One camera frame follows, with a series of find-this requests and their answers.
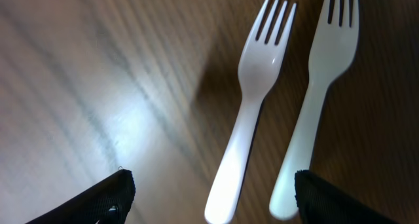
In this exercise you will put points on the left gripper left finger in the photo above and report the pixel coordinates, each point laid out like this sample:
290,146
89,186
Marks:
107,202

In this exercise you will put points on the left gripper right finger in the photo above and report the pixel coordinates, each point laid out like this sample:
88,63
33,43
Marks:
319,201

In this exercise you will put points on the white plastic fork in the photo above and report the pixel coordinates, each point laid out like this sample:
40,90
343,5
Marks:
331,54
258,70

